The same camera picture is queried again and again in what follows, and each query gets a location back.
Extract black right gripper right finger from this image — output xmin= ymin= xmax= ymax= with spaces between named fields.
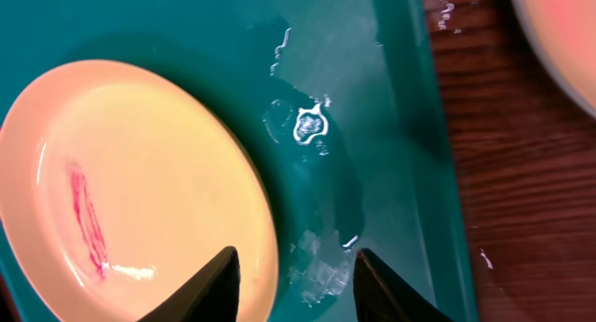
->
xmin=353 ymin=248 xmax=452 ymax=322

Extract yellow plate top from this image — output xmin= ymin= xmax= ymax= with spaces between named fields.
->
xmin=1 ymin=60 xmax=278 ymax=321

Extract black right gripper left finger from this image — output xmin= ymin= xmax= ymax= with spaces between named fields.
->
xmin=140 ymin=246 xmax=240 ymax=322

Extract yellow plate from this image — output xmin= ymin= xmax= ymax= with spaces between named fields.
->
xmin=1 ymin=60 xmax=278 ymax=321
xmin=511 ymin=0 xmax=595 ymax=115

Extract teal plastic tray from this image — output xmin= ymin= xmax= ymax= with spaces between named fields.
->
xmin=1 ymin=0 xmax=478 ymax=321

